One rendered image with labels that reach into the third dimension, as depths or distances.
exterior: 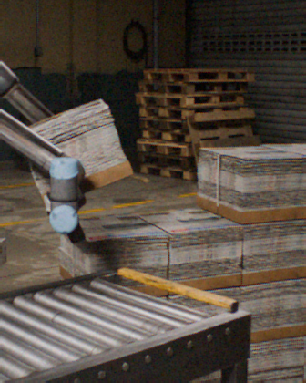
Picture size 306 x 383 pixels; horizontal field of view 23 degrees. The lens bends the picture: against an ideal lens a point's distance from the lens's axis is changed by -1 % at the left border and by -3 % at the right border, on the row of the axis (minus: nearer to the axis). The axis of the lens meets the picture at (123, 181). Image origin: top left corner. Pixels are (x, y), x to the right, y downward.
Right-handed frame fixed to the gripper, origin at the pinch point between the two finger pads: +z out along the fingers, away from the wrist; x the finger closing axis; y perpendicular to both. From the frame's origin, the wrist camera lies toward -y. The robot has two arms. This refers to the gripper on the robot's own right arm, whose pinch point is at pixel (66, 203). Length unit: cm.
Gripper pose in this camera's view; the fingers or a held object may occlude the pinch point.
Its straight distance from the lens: 235.7
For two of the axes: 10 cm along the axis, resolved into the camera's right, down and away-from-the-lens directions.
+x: -9.3, 3.6, -0.1
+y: -3.5, -9.2, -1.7
